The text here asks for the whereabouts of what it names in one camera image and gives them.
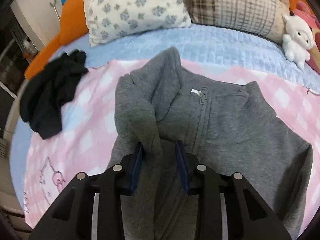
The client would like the grey zip-up sweatshirt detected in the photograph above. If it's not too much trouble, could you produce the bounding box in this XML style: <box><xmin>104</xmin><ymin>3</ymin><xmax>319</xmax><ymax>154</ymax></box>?
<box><xmin>110</xmin><ymin>47</ymin><xmax>313</xmax><ymax>239</ymax></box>

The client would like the pink Hello Kitty blanket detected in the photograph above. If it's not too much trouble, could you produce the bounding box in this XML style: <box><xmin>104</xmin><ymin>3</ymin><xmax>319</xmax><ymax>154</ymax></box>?
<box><xmin>23</xmin><ymin>60</ymin><xmax>319</xmax><ymax>229</ymax></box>

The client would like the black garment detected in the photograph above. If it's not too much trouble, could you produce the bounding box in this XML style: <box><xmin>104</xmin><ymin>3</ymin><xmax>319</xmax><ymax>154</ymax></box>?
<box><xmin>20</xmin><ymin>50</ymin><xmax>88</xmax><ymax>140</ymax></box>

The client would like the light blue quilted bedspread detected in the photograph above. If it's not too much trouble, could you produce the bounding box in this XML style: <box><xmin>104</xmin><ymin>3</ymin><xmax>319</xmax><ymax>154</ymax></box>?
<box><xmin>9</xmin><ymin>24</ymin><xmax>320</xmax><ymax>203</ymax></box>

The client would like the white sheep plush toy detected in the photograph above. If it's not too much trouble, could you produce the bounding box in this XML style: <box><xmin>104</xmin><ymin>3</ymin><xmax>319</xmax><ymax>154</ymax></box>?
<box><xmin>282</xmin><ymin>15</ymin><xmax>316</xmax><ymax>72</ymax></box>

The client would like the white floral pillow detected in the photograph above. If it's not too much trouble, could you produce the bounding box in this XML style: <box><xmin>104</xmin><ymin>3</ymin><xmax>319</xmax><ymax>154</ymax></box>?
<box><xmin>84</xmin><ymin>0</ymin><xmax>191</xmax><ymax>47</ymax></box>

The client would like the beige patchwork pillow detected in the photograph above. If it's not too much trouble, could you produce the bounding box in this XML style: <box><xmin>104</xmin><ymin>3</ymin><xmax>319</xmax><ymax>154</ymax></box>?
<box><xmin>183</xmin><ymin>0</ymin><xmax>289</xmax><ymax>44</ymax></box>

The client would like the pink bear plush pillow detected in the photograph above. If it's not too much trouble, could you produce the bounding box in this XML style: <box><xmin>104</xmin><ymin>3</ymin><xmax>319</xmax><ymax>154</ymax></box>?
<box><xmin>291</xmin><ymin>0</ymin><xmax>320</xmax><ymax>74</ymax></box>

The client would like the orange bed frame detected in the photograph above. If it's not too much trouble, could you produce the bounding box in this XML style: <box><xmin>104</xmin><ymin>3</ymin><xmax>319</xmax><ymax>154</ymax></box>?
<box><xmin>24</xmin><ymin>0</ymin><xmax>88</xmax><ymax>80</ymax></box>

